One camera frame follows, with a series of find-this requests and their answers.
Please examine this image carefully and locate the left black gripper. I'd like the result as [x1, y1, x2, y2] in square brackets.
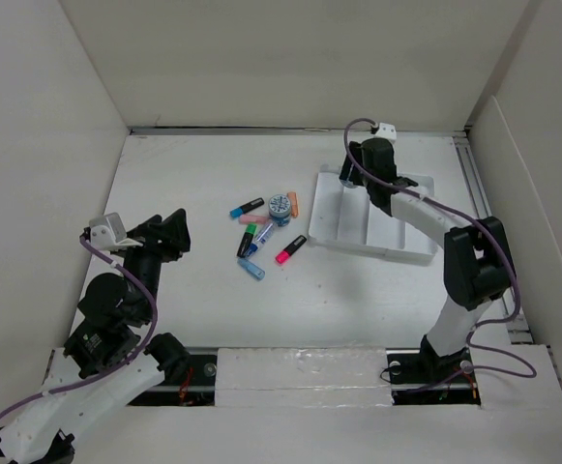
[120, 207, 190, 321]

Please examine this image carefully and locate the blue round jar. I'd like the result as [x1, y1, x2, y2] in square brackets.
[340, 179, 357, 189]
[268, 194, 291, 227]

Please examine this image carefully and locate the clear glue bottle blue cap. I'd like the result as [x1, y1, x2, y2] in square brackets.
[246, 220, 277, 258]

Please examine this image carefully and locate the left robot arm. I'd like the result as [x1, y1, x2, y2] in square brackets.
[0, 209, 191, 463]

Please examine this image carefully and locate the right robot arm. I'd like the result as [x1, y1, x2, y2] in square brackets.
[340, 137, 517, 392]

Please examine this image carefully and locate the white divided organizer tray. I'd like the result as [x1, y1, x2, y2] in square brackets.
[309, 164, 438, 265]

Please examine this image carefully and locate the orange translucent marker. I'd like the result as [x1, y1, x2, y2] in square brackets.
[287, 191, 300, 218]

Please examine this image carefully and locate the blue cap black highlighter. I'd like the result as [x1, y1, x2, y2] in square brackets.
[229, 197, 265, 219]

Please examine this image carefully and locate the pink translucent marker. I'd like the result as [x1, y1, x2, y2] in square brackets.
[238, 215, 270, 225]

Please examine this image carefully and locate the green cap black highlighter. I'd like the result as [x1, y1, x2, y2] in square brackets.
[236, 223, 257, 258]

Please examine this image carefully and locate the light blue translucent marker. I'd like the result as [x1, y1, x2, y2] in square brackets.
[237, 258, 265, 281]

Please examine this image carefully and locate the pink cap black highlighter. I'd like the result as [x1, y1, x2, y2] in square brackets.
[275, 235, 308, 265]

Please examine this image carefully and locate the white foam block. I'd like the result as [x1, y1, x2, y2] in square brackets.
[215, 347, 393, 409]

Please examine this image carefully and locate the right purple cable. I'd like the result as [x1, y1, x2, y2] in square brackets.
[342, 118, 538, 392]

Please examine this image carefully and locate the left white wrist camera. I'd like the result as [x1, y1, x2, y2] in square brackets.
[89, 213, 142, 252]

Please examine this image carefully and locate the aluminium rail back edge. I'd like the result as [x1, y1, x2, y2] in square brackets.
[129, 126, 468, 137]

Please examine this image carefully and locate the aluminium rail right side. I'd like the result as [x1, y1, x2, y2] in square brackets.
[454, 136, 522, 331]

